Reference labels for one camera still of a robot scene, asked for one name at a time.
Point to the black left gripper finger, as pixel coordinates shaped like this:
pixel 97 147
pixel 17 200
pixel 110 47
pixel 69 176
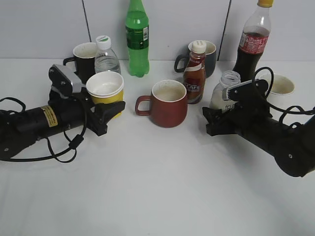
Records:
pixel 105 112

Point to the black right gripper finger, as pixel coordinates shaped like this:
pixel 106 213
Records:
pixel 217 117

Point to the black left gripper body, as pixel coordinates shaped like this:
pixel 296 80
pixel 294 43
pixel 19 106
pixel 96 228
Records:
pixel 76 110

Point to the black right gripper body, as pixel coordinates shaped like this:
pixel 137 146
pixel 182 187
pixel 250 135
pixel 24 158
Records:
pixel 247 113

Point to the milk bottle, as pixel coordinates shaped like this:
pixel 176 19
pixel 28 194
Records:
pixel 228 78

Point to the yellow paper cup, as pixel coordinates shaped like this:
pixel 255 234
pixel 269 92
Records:
pixel 106 87

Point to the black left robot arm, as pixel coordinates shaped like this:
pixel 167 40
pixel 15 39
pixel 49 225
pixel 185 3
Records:
pixel 20 130

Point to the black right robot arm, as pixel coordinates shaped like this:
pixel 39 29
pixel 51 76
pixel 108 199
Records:
pixel 292 146

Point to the white ceramic mug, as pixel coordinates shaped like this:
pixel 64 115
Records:
pixel 281 88

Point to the brown coffee drink bottle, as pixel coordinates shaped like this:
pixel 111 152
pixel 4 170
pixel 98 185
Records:
pixel 194 73

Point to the red ceramic mug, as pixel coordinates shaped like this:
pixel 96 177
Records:
pixel 166 106

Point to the clear water bottle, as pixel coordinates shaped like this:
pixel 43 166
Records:
pixel 105 58

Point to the black mug white inside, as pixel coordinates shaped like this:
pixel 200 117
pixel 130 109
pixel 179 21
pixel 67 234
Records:
pixel 84 58

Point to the dark grey mug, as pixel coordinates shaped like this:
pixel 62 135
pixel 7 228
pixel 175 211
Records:
pixel 210 60

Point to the cola bottle yellow cap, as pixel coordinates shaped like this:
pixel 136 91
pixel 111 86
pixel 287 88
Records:
pixel 253 40

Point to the green soda bottle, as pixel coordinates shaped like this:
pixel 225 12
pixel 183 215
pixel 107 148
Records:
pixel 137 39

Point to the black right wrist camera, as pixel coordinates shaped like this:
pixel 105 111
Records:
pixel 244 90

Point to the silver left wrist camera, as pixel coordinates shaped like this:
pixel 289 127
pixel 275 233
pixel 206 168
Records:
pixel 64 81

